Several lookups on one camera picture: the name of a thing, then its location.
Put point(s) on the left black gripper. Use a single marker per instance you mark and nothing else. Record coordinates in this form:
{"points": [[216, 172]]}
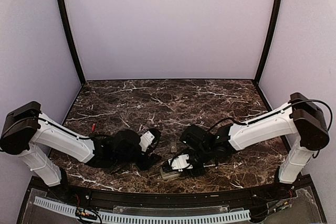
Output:
{"points": [[148, 161]]}

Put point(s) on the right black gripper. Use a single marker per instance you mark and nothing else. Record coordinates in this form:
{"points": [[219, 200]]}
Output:
{"points": [[201, 171]]}

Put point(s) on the grey remote control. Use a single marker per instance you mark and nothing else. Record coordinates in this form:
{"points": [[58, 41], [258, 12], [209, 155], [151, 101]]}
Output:
{"points": [[172, 175]]}

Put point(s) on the grey battery cover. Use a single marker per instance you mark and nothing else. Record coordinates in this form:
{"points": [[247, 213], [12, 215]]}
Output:
{"points": [[173, 147]]}

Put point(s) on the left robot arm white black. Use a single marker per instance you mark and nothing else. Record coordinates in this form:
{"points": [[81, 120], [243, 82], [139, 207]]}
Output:
{"points": [[27, 127]]}

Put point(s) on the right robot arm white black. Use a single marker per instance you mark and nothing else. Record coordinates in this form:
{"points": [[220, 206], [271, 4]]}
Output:
{"points": [[300, 116]]}

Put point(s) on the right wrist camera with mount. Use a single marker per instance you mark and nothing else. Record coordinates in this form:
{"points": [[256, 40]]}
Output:
{"points": [[178, 164]]}

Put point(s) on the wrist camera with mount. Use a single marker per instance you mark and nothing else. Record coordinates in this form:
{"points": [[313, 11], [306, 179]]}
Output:
{"points": [[148, 138], [178, 164]]}

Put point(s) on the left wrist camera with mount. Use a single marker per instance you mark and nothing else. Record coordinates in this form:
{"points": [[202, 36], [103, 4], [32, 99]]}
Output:
{"points": [[148, 138]]}

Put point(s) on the white slotted cable duct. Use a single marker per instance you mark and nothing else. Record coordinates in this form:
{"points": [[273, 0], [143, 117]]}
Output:
{"points": [[128, 215]]}

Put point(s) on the black front rail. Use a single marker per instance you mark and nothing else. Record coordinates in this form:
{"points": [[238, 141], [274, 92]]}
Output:
{"points": [[254, 197]]}

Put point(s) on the left black frame post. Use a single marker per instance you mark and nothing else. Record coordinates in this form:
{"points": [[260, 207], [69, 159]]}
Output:
{"points": [[70, 41]]}

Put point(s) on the black frame post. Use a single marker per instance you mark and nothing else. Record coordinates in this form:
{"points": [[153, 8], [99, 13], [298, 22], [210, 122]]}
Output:
{"points": [[70, 41], [268, 41]]}

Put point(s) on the right black frame post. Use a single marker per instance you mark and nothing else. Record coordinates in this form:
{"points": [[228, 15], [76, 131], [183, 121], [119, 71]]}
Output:
{"points": [[268, 41]]}

